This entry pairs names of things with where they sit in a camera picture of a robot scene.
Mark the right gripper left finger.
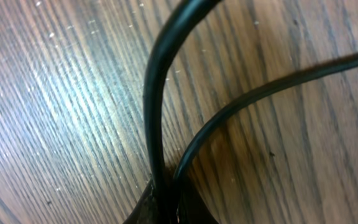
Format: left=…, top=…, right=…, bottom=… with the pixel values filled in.
left=123, top=180, right=163, bottom=224

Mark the black USB-A cable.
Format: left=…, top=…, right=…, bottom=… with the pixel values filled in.
left=142, top=0, right=358, bottom=224

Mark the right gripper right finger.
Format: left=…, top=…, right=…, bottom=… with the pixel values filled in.
left=177, top=180, right=218, bottom=224

